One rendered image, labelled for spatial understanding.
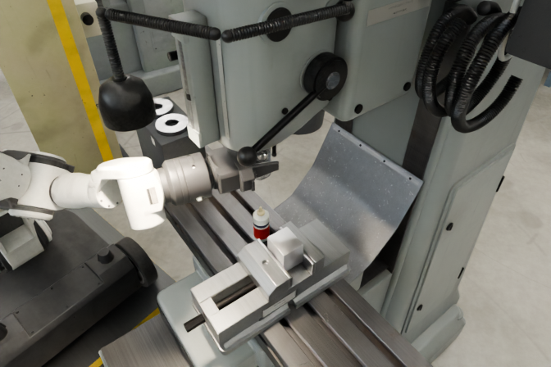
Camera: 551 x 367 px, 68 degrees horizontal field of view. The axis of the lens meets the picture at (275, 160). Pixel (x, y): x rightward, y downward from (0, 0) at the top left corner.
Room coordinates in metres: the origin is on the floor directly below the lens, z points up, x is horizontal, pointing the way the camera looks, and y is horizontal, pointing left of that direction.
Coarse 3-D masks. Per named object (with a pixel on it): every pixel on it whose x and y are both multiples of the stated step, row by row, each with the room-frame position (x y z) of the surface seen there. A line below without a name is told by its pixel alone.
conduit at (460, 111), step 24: (456, 0) 0.61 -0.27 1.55; (456, 24) 0.58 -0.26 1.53; (480, 24) 0.58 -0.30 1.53; (504, 24) 0.54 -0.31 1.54; (432, 48) 0.59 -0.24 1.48; (480, 48) 0.53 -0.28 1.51; (432, 72) 0.56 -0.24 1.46; (456, 72) 0.54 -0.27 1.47; (480, 72) 0.51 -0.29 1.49; (432, 96) 0.57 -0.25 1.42; (456, 96) 0.52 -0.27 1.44; (480, 96) 0.61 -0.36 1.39; (504, 96) 0.60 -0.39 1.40; (456, 120) 0.52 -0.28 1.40; (480, 120) 0.57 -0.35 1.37
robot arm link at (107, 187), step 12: (108, 168) 0.53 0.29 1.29; (120, 168) 0.52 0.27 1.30; (132, 168) 0.52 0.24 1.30; (144, 168) 0.53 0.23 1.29; (96, 180) 0.54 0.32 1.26; (108, 180) 0.56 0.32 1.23; (96, 192) 0.53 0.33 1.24; (108, 192) 0.55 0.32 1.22; (120, 192) 0.57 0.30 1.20; (96, 204) 0.53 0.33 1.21; (108, 204) 0.53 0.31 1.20
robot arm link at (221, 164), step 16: (192, 160) 0.56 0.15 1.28; (208, 160) 0.58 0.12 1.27; (224, 160) 0.59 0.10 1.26; (192, 176) 0.53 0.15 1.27; (208, 176) 0.54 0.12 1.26; (224, 176) 0.55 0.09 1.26; (240, 176) 0.55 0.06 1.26; (192, 192) 0.52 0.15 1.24; (208, 192) 0.53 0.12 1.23; (224, 192) 0.54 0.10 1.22
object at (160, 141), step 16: (160, 112) 0.95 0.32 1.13; (176, 112) 0.97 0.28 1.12; (144, 128) 0.91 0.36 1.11; (160, 128) 0.88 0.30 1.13; (176, 128) 0.88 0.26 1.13; (144, 144) 0.95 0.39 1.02; (160, 144) 0.83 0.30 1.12; (176, 144) 0.84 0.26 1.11; (192, 144) 0.87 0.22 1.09; (160, 160) 0.85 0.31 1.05
